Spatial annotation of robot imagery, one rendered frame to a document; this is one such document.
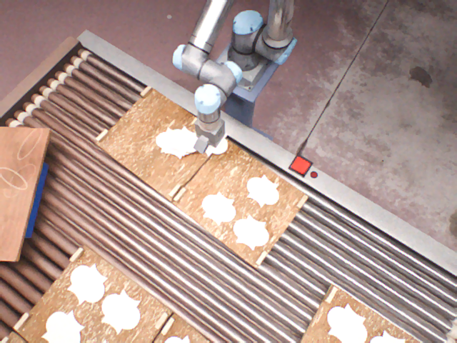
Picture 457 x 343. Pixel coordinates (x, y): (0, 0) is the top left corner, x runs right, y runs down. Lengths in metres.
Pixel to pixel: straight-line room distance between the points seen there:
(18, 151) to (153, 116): 0.53
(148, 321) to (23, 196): 0.63
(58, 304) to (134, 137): 0.68
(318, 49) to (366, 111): 0.64
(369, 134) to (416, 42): 0.97
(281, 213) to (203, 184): 0.33
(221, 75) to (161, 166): 0.51
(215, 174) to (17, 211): 0.73
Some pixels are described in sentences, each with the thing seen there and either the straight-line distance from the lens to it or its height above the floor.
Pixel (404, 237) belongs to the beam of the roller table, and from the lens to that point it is 1.51.
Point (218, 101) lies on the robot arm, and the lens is 1.03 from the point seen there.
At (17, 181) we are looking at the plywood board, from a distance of 1.48.
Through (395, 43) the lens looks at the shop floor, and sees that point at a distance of 3.27.
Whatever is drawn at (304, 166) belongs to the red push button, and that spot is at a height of 0.93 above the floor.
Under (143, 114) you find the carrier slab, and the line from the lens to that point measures 1.55.
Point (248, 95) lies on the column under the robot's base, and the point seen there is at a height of 0.87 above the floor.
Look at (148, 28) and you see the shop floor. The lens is 3.13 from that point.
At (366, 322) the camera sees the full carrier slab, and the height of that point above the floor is 0.94.
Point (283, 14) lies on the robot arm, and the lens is 1.29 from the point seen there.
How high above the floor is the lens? 2.24
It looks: 69 degrees down
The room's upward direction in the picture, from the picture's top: 1 degrees clockwise
